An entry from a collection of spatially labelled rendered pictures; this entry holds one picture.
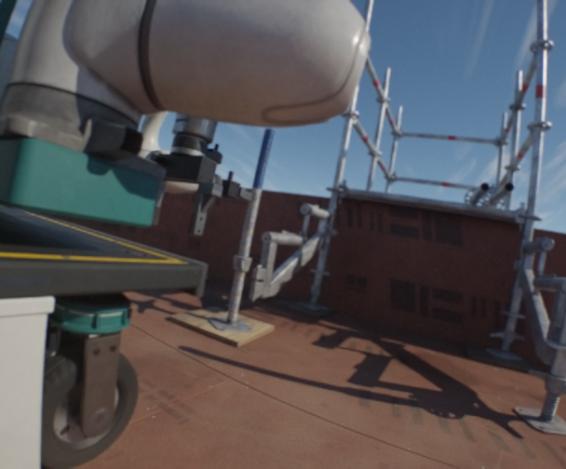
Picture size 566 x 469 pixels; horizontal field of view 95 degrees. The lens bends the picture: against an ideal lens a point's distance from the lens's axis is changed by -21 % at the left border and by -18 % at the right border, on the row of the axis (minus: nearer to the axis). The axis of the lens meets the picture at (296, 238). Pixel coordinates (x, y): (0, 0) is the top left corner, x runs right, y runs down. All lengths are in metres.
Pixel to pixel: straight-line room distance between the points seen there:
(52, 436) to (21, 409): 0.16
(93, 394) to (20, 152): 0.31
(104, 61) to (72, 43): 0.04
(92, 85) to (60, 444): 0.44
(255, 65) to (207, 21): 0.06
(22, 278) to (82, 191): 0.10
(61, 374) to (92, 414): 0.07
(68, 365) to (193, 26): 0.41
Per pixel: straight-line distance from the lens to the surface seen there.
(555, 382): 1.10
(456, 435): 0.88
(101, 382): 0.48
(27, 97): 0.37
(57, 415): 0.50
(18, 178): 0.31
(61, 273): 0.31
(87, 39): 0.37
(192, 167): 0.63
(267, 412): 0.74
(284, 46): 0.30
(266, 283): 1.33
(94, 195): 0.34
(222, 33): 0.31
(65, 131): 0.34
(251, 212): 1.16
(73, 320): 0.44
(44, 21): 0.40
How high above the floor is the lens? 0.38
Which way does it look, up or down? 1 degrees up
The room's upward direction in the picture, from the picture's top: 11 degrees clockwise
